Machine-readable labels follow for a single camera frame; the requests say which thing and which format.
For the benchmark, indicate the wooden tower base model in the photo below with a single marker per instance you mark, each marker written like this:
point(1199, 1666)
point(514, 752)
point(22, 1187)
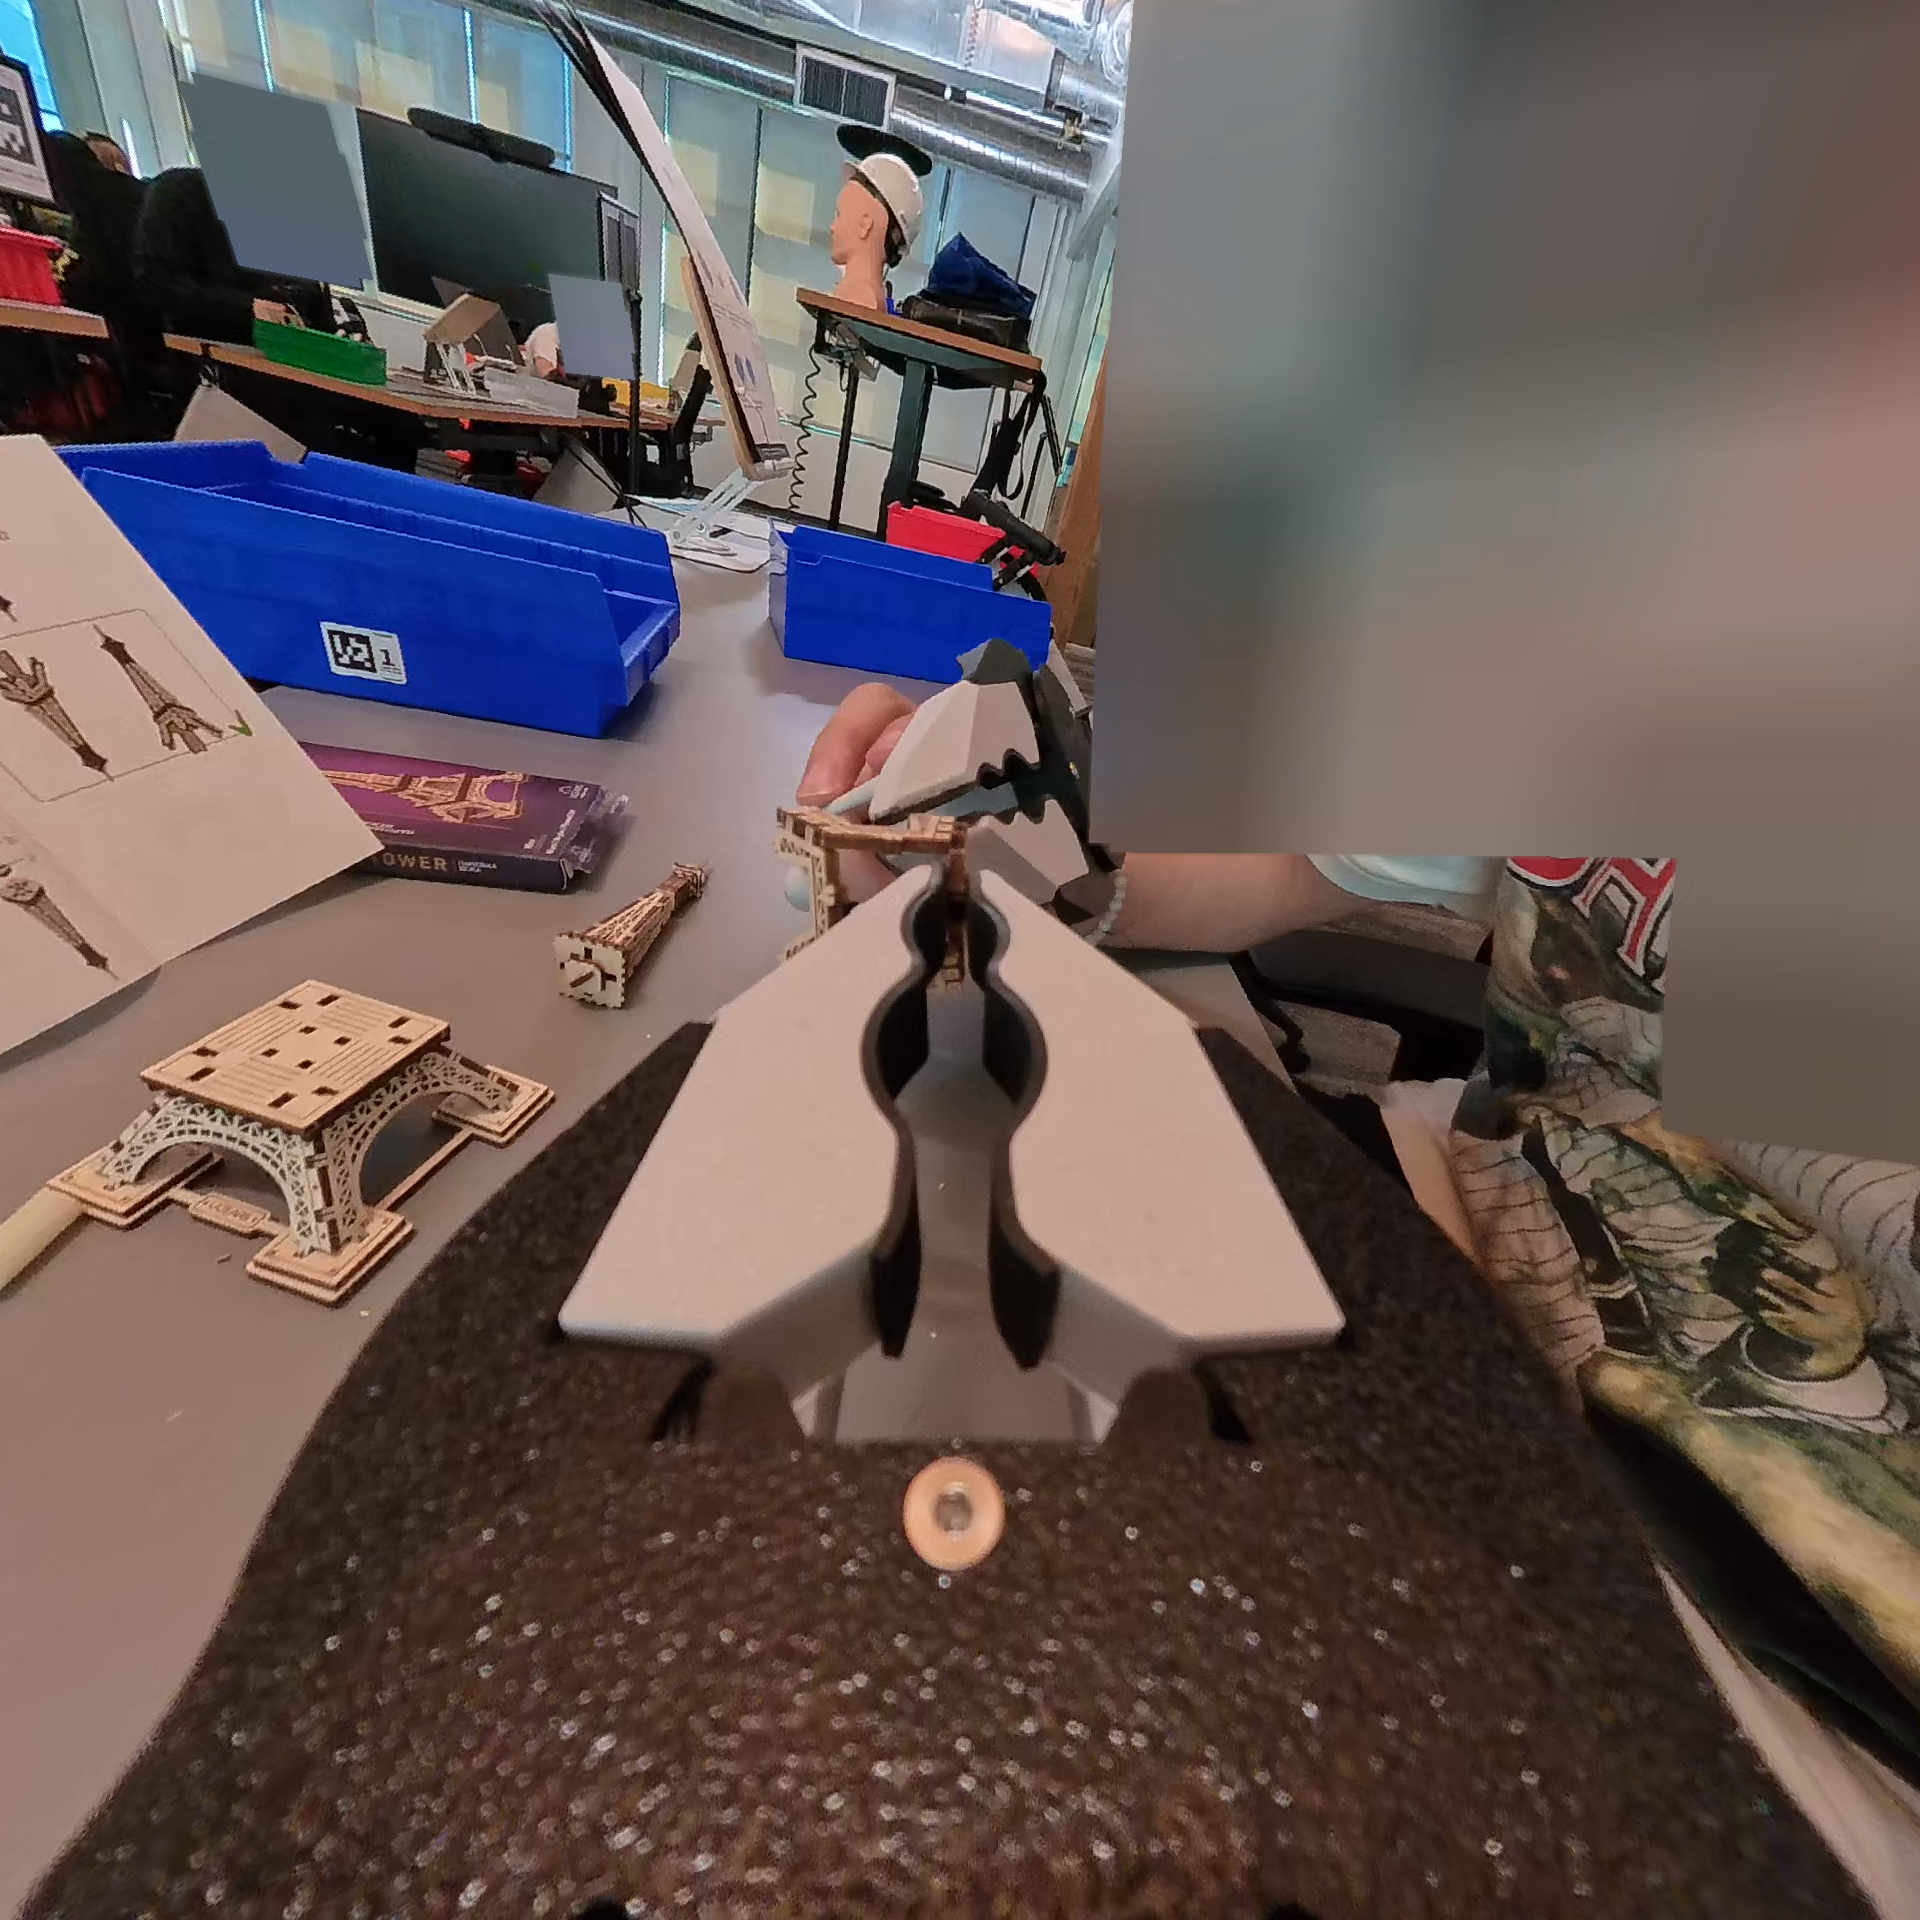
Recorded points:
point(301, 1050)

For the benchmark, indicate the mannequin head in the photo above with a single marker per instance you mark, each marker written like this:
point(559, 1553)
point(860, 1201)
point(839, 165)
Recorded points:
point(862, 247)

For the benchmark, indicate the wooden office desk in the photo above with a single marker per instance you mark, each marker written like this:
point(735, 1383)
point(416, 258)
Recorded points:
point(301, 365)

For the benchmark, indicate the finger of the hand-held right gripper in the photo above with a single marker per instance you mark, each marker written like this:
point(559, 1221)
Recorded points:
point(945, 751)
point(1042, 863)

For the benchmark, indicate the cream wax stick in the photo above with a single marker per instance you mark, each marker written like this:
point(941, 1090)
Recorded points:
point(30, 1237)

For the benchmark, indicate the instruction sheet on clipboard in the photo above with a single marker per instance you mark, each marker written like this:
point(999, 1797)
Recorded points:
point(721, 317)

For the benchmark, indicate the person's right hand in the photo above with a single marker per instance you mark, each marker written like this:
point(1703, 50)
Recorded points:
point(849, 751)

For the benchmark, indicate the white instruction booklet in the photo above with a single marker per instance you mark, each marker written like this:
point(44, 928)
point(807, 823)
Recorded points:
point(120, 839)

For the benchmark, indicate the wooden tower section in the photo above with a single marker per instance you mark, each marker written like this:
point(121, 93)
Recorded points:
point(818, 863)

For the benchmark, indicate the silver air duct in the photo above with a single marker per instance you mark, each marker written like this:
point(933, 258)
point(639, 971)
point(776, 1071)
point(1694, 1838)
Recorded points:
point(1020, 143)

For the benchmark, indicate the blue plastic bin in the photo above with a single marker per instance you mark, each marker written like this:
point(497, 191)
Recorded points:
point(870, 615)

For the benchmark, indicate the white printed shirt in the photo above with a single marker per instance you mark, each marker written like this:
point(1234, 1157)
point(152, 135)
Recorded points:
point(1680, 1277)

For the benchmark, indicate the black standing desk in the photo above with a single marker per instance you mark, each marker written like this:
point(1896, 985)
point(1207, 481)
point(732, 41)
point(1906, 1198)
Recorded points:
point(930, 339)

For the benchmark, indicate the black chair armrest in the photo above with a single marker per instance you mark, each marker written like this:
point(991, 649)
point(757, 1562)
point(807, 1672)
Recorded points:
point(1394, 967)

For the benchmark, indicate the long red bin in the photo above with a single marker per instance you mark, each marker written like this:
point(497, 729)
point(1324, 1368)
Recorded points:
point(30, 267)

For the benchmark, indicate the white hard hat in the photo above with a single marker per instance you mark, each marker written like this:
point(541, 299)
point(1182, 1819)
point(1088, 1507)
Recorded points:
point(887, 182)

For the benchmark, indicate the black computer monitor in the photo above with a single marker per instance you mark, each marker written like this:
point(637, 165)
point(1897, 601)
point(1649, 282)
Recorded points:
point(481, 211)

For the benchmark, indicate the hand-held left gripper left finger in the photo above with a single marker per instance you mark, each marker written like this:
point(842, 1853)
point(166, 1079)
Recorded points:
point(721, 1201)

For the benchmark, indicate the black and white marker sign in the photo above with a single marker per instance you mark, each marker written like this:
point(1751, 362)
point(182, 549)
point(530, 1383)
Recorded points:
point(20, 129)

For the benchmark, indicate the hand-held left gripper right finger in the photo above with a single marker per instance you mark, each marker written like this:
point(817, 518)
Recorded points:
point(1172, 1201)

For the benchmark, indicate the white folding stand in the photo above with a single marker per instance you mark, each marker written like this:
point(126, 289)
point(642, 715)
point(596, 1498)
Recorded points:
point(721, 523)

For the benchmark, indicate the dark blue bag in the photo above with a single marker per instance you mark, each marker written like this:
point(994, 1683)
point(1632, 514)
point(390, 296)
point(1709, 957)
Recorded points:
point(974, 283)

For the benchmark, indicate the purple puzzle box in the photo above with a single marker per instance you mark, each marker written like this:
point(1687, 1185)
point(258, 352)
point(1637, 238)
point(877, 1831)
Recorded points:
point(495, 826)

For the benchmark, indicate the long blue bin with tag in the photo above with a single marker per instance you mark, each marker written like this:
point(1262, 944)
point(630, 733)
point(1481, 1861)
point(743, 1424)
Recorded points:
point(495, 645)

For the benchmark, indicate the green plastic bin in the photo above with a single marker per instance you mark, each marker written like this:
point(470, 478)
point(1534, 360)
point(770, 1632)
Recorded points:
point(324, 352)

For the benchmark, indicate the small red bin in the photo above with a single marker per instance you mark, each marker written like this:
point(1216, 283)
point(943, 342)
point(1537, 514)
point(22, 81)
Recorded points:
point(938, 534)

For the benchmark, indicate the wooden tower spire model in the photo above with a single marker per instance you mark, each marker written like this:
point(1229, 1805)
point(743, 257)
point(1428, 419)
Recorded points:
point(630, 938)

